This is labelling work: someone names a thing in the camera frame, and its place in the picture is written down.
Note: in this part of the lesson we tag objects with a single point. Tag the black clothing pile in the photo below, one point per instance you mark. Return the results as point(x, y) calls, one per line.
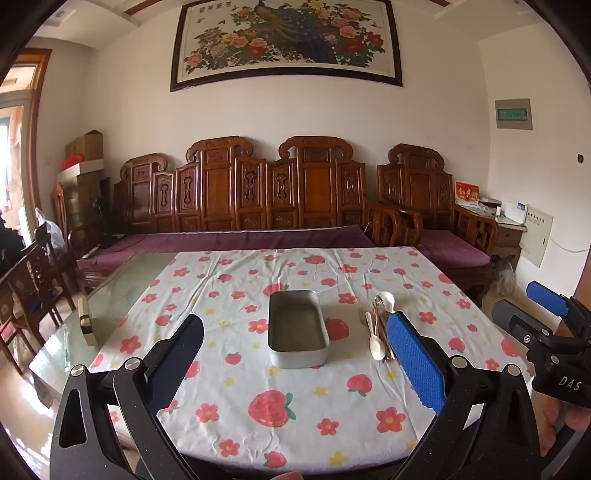
point(9, 244)

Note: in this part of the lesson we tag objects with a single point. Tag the rectangular metal tin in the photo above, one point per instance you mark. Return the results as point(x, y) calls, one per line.
point(295, 332)

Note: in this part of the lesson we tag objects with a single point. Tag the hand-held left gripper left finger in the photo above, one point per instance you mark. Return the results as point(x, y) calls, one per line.
point(184, 360)

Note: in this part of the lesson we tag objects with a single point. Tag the white plastic bag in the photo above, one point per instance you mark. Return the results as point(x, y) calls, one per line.
point(51, 230)

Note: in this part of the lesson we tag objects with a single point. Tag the green wall panel box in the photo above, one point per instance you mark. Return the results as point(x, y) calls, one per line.
point(513, 114)

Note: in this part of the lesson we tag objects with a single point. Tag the purple armchair cushion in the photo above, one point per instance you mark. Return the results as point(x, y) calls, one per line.
point(452, 247)

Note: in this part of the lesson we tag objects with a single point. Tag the person's right hand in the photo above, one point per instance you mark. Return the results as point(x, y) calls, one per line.
point(575, 420)

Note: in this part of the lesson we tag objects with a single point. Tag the wooden door frame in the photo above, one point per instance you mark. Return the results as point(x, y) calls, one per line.
point(34, 115)

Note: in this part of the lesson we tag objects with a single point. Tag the purple sofa cushion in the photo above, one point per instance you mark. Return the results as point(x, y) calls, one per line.
point(231, 237)

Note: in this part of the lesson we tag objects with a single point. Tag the wooden side table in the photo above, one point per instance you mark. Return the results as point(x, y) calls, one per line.
point(508, 235)

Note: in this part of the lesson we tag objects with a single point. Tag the recessed ceiling light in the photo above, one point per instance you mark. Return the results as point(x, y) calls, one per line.
point(58, 16)

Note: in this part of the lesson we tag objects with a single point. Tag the small box with black band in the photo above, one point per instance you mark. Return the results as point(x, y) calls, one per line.
point(87, 323)

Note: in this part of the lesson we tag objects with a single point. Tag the white flat carton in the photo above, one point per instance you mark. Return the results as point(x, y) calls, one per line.
point(81, 168)

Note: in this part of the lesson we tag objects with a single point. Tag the cream plastic spoon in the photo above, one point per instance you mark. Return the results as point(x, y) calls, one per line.
point(377, 348)
point(387, 300)

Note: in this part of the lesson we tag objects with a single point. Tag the stack of green cartons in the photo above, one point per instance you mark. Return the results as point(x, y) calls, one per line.
point(85, 203)

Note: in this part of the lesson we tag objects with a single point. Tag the carved wooden sofa bench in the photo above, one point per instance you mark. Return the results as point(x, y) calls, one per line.
point(217, 189)

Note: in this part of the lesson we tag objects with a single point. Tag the clear plastic bag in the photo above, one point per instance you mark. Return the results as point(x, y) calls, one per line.
point(505, 277)

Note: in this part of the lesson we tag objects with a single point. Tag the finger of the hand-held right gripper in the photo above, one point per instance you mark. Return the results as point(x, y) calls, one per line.
point(515, 318)
point(549, 298)

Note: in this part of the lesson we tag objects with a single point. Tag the carved wooden armchair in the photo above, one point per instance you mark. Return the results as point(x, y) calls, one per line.
point(418, 189)

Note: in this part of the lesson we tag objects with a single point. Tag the red desk calendar card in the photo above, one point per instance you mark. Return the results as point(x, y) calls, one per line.
point(466, 193)

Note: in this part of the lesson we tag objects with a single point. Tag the white telephone device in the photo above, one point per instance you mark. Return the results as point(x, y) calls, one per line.
point(515, 212)

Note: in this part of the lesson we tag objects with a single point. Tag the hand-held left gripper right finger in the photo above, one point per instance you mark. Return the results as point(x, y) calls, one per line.
point(413, 360)

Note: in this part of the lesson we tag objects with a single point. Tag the wooden dining chair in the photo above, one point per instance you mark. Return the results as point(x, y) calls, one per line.
point(32, 286)

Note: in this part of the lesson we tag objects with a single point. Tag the floral strawberry tablecloth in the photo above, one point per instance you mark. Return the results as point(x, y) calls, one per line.
point(240, 295)

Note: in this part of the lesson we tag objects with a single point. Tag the framed peacock painting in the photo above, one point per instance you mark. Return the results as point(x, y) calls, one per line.
point(286, 41)

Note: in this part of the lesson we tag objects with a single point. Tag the brown cardboard box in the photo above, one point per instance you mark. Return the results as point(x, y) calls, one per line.
point(85, 145)

